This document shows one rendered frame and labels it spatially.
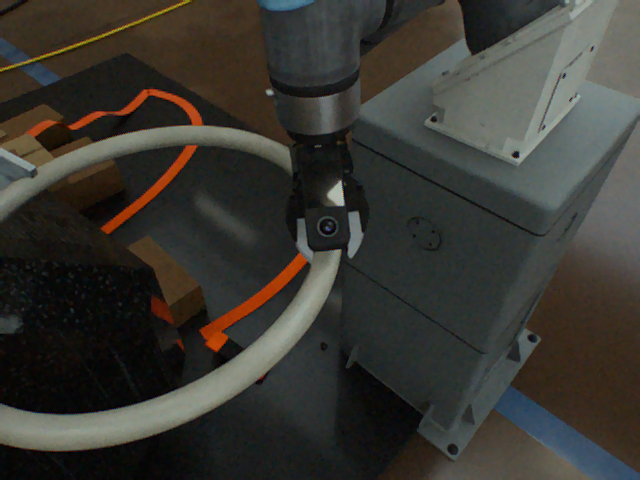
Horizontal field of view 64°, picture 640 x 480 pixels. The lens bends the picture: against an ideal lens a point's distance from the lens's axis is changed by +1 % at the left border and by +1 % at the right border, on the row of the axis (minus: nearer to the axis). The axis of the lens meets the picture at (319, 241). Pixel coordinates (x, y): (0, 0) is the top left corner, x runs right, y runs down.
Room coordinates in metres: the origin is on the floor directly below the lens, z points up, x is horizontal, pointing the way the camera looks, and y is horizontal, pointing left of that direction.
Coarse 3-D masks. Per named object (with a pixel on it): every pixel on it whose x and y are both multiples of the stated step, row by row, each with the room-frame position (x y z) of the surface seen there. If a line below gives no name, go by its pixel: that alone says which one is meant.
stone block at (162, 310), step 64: (0, 256) 0.50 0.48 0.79; (64, 256) 0.57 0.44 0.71; (128, 256) 0.66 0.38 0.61; (0, 320) 0.42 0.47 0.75; (64, 320) 0.46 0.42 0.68; (128, 320) 0.52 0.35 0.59; (0, 384) 0.37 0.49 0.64; (64, 384) 0.42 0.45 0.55; (128, 384) 0.48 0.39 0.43; (0, 448) 0.32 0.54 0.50; (128, 448) 0.43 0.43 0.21
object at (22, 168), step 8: (0, 152) 0.56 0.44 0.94; (8, 152) 0.56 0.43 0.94; (0, 160) 0.56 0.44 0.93; (8, 160) 0.55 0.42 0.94; (16, 160) 0.55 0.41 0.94; (0, 168) 0.56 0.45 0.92; (8, 168) 0.55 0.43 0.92; (16, 168) 0.55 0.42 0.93; (24, 168) 0.54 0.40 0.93; (32, 168) 0.54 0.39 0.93; (0, 176) 0.56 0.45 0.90; (8, 176) 0.56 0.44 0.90; (16, 176) 0.55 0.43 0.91; (32, 176) 0.54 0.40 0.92; (0, 184) 0.54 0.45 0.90; (8, 184) 0.55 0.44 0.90; (8, 216) 0.49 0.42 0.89; (0, 224) 0.48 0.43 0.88
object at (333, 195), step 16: (336, 144) 0.44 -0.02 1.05; (304, 160) 0.43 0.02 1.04; (320, 160) 0.43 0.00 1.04; (336, 160) 0.43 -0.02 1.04; (304, 176) 0.41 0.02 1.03; (320, 176) 0.41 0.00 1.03; (336, 176) 0.41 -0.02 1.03; (304, 192) 0.39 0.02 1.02; (320, 192) 0.39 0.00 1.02; (336, 192) 0.39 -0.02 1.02; (304, 208) 0.38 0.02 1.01; (320, 208) 0.38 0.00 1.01; (336, 208) 0.38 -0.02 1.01; (320, 224) 0.36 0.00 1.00; (336, 224) 0.36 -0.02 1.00; (320, 240) 0.35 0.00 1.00; (336, 240) 0.35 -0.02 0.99
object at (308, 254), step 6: (300, 222) 0.43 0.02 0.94; (300, 228) 0.43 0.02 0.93; (300, 234) 0.43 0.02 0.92; (300, 240) 0.43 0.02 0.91; (306, 240) 0.43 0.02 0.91; (300, 246) 0.42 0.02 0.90; (306, 246) 0.43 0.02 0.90; (300, 252) 0.43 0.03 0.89; (306, 252) 0.43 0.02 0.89; (312, 252) 0.43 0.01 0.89; (306, 258) 0.43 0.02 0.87
